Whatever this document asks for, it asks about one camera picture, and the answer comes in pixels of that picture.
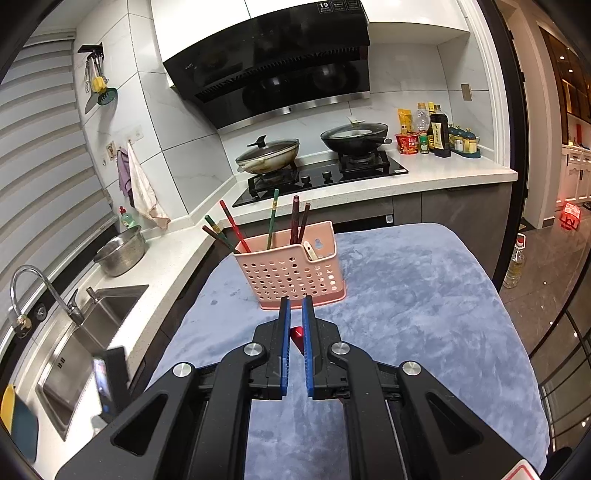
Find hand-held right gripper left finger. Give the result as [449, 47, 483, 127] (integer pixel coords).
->
[55, 298, 293, 480]

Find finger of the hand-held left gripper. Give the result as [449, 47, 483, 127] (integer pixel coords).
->
[92, 346, 131, 421]

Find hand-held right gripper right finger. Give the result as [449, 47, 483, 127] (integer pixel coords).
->
[301, 296, 539, 480]

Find pink perforated utensil basket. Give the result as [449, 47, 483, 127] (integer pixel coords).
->
[233, 220, 347, 311]

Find red chopstick with black tip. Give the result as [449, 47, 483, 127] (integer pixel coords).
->
[219, 200, 251, 254]

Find steel sink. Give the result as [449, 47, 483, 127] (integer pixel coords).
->
[34, 284, 151, 441]

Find chrome faucet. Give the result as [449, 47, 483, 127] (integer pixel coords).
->
[10, 264, 100, 340]

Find teal flat board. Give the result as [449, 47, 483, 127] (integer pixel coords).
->
[9, 406, 38, 462]

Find yellow flat board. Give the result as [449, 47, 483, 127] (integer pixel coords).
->
[0, 384, 17, 432]

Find blue-grey plush cloth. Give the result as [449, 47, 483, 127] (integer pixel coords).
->
[148, 222, 550, 480]

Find steel colander bowl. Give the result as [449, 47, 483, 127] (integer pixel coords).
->
[93, 226, 148, 278]

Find black gas stove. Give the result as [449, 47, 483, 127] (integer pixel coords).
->
[231, 150, 410, 208]

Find white hanging towel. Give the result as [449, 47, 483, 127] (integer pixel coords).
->
[127, 143, 171, 232]

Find frying pan with glass lid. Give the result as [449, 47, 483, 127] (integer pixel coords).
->
[235, 135, 301, 176]

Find purple hanging cloth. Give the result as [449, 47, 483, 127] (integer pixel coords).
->
[116, 148, 134, 208]

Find black wok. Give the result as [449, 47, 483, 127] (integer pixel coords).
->
[320, 121, 393, 154]

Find white kitchen counter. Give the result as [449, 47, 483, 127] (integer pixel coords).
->
[0, 152, 519, 462]

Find cooking oil bottle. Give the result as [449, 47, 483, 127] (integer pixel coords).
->
[502, 233, 527, 289]

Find window blinds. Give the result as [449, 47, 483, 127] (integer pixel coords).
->
[0, 30, 116, 352]

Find red instant noodle cup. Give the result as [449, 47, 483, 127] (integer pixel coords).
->
[394, 132, 421, 155]

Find dark soy sauce bottle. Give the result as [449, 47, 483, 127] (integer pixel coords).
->
[429, 105, 451, 158]

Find clear plastic bottle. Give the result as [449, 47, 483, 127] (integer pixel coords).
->
[412, 102, 432, 139]

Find seasoning jar set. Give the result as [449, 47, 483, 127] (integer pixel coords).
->
[449, 124, 481, 159]

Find black range hood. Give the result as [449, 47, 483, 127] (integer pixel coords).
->
[163, 0, 372, 131]

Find red floor sign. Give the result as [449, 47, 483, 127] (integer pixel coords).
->
[560, 202, 583, 232]

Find white sideboard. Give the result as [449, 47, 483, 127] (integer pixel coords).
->
[561, 143, 591, 183]

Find dark display cabinet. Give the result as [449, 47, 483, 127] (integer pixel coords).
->
[540, 28, 591, 148]

